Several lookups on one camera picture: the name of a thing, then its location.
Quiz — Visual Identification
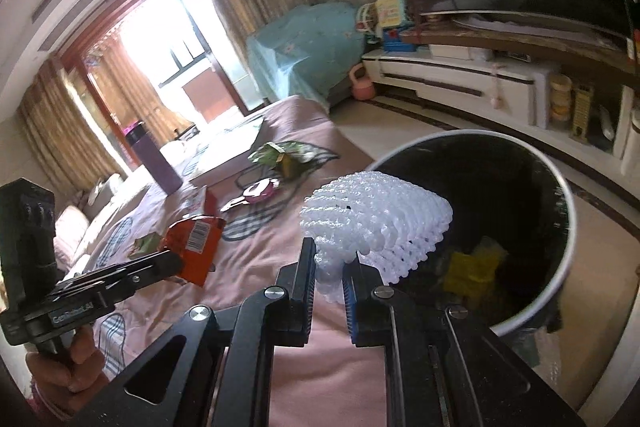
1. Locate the pink striped sofa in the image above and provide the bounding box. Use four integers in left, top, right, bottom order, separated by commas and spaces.
52, 172, 127, 260

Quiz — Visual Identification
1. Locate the teal cloth covered furniture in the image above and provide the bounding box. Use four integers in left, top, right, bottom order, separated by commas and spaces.
246, 2, 368, 102

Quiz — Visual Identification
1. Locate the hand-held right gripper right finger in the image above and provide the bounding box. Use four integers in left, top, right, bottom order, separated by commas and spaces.
342, 257, 586, 427

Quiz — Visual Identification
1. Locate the yellow wrapper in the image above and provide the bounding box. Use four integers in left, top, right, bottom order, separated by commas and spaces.
445, 247, 502, 296

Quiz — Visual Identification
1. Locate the pink kettlebell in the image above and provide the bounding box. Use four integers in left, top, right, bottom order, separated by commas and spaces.
349, 63, 377, 102

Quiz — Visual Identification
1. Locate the yellow jar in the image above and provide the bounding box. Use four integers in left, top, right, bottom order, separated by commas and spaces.
550, 74, 574, 122

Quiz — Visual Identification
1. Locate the brown patterned box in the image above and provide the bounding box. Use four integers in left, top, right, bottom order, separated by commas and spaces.
572, 84, 596, 142

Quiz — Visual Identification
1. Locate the white bin with black liner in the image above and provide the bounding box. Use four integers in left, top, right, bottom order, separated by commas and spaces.
367, 131, 579, 349

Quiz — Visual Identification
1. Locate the pink white wrapper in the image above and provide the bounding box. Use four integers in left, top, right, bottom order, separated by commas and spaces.
220, 178, 282, 212

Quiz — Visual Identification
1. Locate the colourful plastic toy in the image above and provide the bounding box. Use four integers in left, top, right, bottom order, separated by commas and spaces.
356, 0, 421, 54

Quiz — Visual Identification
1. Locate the white foam fruit net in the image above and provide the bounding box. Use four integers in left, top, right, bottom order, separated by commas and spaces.
300, 172, 454, 304

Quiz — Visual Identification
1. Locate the white flat box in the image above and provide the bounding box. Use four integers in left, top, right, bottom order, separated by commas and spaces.
191, 118, 266, 188

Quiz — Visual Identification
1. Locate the small green wrapper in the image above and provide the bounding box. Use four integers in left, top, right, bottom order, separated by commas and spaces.
131, 234, 167, 259

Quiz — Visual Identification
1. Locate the purple thermos bottle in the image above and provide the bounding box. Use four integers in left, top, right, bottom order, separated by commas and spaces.
125, 122, 184, 196

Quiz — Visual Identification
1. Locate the green snack wrapper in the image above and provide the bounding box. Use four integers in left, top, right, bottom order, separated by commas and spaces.
248, 141, 314, 180

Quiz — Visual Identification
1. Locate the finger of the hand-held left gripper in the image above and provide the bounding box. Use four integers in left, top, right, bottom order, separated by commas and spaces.
107, 249, 184, 294

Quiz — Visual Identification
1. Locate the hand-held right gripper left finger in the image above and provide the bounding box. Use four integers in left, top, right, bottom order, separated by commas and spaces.
75, 237, 318, 427

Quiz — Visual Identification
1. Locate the red snack bag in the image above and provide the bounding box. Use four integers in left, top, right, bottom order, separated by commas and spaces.
162, 216, 227, 289

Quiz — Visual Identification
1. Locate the person's left hand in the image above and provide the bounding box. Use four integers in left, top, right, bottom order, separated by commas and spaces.
25, 324, 109, 413

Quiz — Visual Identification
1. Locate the white television cabinet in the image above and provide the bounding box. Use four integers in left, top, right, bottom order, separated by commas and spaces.
361, 24, 640, 164

